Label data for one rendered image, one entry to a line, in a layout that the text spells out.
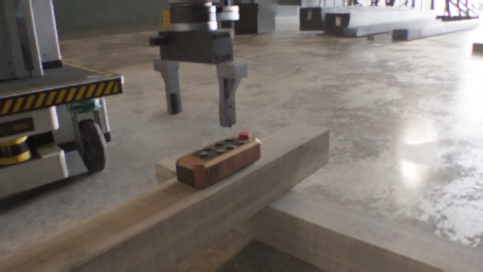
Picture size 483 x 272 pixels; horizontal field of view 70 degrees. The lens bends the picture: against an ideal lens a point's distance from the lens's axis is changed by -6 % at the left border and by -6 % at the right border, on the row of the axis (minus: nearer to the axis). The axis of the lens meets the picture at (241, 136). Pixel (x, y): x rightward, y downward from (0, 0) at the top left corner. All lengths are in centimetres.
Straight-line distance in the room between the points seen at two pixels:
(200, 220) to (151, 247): 10
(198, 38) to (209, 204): 28
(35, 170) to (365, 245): 88
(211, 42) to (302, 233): 42
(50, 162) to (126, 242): 64
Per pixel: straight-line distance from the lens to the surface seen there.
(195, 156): 67
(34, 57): 140
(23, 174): 115
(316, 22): 725
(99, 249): 54
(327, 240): 74
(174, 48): 63
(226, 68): 56
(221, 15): 63
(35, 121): 112
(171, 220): 59
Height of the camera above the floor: 49
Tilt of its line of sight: 19 degrees down
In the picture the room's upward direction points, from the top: 2 degrees counter-clockwise
